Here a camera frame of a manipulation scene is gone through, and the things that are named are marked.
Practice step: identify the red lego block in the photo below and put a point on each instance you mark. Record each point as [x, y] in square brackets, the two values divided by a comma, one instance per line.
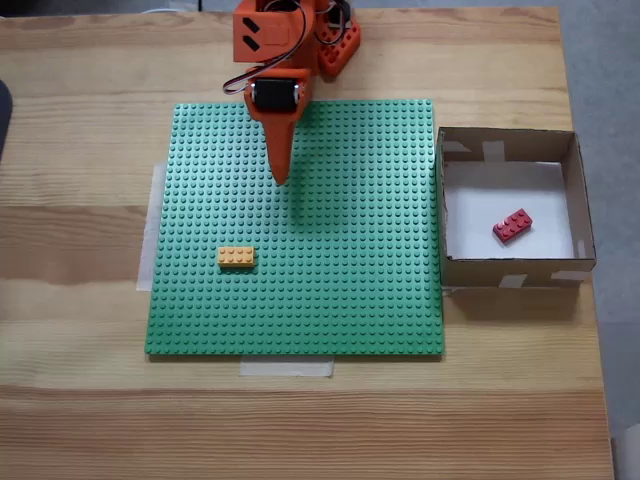
[513, 226]

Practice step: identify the yellow lego block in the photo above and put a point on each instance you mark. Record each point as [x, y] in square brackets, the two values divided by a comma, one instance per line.
[237, 257]

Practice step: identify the green lego baseplate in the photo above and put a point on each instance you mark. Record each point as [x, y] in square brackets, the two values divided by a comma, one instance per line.
[300, 300]

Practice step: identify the white paper box lining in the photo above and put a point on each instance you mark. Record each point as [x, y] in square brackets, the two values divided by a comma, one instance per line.
[470, 200]

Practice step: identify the cardboard box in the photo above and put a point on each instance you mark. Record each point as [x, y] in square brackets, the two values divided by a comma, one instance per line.
[500, 272]

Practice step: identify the translucent tape strip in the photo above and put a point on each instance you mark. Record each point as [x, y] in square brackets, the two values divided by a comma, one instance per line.
[285, 368]
[149, 240]

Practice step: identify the black rounded object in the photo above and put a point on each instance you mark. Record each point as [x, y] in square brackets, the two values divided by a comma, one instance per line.
[5, 120]

